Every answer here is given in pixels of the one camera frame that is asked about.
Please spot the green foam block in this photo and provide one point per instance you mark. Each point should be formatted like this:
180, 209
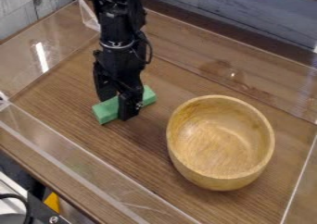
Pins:
106, 110

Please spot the clear acrylic corner bracket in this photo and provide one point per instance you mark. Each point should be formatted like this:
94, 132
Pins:
89, 17

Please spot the clear acrylic front wall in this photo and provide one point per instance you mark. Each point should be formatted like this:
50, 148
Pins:
95, 187

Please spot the black and yellow base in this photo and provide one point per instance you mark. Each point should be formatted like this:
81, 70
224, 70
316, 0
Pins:
50, 209

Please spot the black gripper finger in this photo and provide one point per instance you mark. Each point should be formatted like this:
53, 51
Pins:
130, 104
103, 83

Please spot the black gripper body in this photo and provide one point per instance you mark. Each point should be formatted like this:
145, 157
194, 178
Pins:
125, 61

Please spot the brown wooden bowl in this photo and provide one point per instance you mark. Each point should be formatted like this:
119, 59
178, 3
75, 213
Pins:
221, 142

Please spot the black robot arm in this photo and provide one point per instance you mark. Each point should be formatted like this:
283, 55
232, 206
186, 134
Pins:
121, 17

